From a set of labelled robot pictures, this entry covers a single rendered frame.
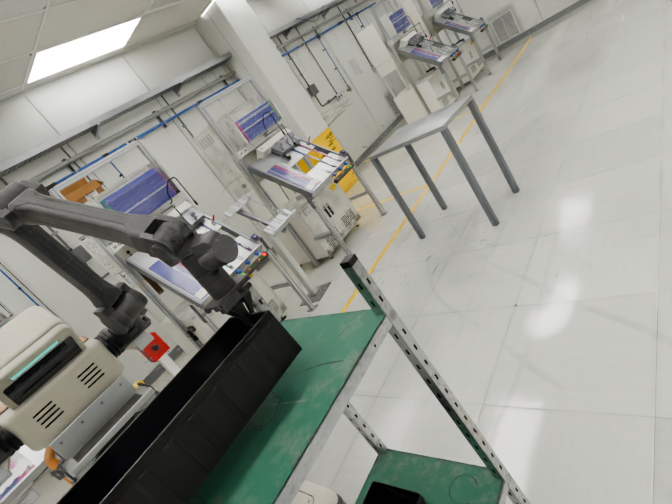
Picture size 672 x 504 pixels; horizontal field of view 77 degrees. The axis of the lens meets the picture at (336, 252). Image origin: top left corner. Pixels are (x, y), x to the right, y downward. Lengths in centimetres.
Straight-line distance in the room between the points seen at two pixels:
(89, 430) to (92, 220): 61
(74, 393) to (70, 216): 54
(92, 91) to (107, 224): 468
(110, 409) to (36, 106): 430
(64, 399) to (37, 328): 20
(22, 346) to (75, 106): 434
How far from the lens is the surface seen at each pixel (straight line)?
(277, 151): 430
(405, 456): 152
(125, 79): 578
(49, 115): 533
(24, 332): 130
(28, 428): 134
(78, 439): 135
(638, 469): 169
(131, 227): 90
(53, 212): 102
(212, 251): 81
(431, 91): 695
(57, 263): 120
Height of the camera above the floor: 141
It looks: 19 degrees down
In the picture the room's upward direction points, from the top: 36 degrees counter-clockwise
